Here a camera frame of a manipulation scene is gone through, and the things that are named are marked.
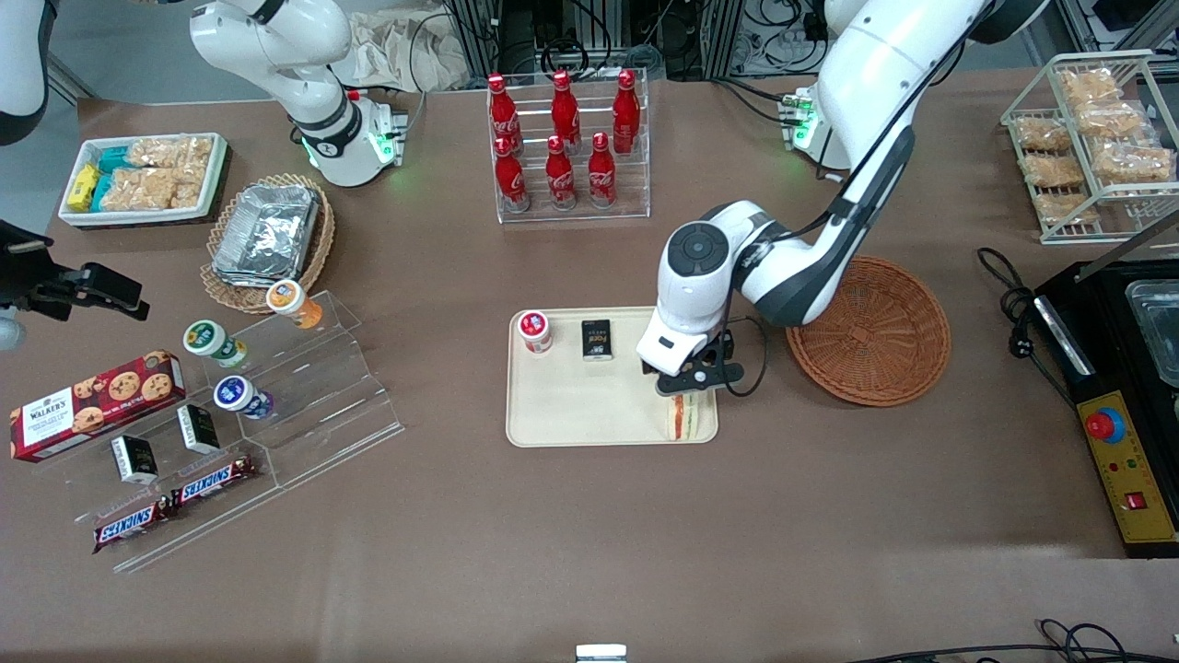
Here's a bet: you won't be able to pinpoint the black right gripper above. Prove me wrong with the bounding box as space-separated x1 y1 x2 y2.
0 219 151 323

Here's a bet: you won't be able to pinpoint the triangular sandwich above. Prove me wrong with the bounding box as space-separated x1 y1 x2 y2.
667 393 704 442

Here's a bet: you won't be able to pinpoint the beige plastic serving tray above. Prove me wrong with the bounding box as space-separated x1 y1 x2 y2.
505 305 720 449

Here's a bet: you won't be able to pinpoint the brown round wicker basket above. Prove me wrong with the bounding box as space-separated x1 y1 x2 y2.
785 256 951 408

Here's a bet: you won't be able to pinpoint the light oval wicker tray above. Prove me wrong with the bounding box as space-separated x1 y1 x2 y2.
200 173 336 316

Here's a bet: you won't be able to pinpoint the small bottle green label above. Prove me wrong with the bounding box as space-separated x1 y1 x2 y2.
182 320 249 369

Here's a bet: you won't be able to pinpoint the red Walkers cookie box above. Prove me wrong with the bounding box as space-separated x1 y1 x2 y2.
8 349 187 463

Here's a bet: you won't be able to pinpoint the clear rice cracker pack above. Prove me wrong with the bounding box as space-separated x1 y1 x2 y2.
171 166 207 210
103 167 178 212
127 135 216 172

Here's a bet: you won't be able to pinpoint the yellow snack packet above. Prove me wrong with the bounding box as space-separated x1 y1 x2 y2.
66 163 101 212

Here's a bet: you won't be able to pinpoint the white rectangular snack bin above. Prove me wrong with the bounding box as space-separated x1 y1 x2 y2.
57 132 229 228

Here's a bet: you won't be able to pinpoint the small bottle blue label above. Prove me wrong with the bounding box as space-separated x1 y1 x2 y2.
214 376 274 421

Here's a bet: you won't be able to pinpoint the small bottle red label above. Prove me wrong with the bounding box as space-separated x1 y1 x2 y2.
518 310 554 355

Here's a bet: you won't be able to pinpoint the aluminium foil container stack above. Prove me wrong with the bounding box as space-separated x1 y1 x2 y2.
212 182 321 285

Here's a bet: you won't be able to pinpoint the small bottle orange label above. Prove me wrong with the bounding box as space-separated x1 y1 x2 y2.
266 280 324 331

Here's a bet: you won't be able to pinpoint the Snickers chocolate bar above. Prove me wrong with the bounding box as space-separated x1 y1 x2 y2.
91 501 178 554
169 455 260 508

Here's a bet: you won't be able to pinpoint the clear acrylic bottle rack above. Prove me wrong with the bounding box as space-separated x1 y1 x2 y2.
486 67 652 225

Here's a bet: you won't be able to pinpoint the red cola bottle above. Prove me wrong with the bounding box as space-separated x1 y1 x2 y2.
587 132 619 210
612 69 642 156
544 134 578 212
550 70 582 154
493 136 531 215
487 74 525 156

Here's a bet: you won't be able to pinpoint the clear acrylic stepped stand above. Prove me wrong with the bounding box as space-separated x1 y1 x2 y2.
35 289 406 574

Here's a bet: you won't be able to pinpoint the beige cloth bag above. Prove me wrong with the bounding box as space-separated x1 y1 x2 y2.
333 7 473 94

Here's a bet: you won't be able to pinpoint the black equipment rack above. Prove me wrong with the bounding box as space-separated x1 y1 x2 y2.
440 0 749 83

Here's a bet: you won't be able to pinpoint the black countertop appliance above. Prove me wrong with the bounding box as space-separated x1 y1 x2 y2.
1032 260 1179 560

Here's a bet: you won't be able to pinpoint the red emergency stop button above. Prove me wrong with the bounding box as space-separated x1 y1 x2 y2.
1084 404 1127 446

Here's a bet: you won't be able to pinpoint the yellow control panel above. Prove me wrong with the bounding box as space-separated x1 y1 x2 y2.
1077 390 1179 545

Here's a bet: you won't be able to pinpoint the grey appliance lid bar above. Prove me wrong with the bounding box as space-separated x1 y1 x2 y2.
1072 209 1179 284

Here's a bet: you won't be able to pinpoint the steel appliance pan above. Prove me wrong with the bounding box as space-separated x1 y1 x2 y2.
1123 280 1179 389

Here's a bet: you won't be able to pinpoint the black appliance power cable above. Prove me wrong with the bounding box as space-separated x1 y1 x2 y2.
975 246 1080 407

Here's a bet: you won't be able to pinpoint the white wire shelf rack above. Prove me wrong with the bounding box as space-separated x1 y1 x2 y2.
1000 48 1179 246

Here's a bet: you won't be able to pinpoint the black floor cables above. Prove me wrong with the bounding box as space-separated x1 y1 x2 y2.
846 618 1179 663

